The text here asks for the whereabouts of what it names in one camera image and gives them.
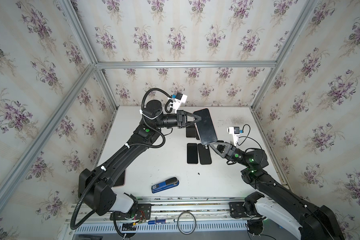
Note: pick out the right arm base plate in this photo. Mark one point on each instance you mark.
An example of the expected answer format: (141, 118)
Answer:
(240, 210)

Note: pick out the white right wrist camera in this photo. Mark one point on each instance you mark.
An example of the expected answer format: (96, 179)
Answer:
(235, 133)

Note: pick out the blue black stapler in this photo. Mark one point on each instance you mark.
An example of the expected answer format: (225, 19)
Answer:
(167, 184)

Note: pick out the aluminium mounting rail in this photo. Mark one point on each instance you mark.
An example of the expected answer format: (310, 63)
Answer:
(203, 208)

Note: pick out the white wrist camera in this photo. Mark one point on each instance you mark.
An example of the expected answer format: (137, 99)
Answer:
(174, 102)
(235, 133)

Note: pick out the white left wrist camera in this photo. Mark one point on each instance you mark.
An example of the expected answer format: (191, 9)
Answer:
(174, 102)

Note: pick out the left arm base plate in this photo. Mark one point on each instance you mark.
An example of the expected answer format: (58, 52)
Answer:
(138, 212)

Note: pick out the blue marker pen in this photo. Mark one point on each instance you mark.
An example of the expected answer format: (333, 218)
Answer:
(161, 222)

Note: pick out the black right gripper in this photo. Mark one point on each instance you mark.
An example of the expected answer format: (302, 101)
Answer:
(226, 150)

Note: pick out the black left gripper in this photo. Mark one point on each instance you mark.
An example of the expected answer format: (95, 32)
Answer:
(181, 119)

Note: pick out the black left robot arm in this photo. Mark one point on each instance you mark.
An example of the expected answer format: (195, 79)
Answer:
(95, 192)

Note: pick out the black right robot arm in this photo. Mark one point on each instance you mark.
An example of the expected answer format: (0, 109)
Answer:
(304, 220)

